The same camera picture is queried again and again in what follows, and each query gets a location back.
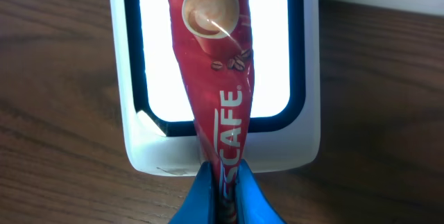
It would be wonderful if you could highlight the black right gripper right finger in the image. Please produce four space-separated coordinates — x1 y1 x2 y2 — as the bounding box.
234 160 286 224

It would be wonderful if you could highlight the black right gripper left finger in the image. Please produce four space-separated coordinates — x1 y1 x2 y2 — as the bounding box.
169 162 216 224

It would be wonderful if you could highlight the orange stick sachet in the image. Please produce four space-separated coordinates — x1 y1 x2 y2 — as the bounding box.
168 0 255 223

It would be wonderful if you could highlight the white barcode scanner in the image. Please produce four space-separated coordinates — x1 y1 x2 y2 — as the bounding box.
110 0 321 176

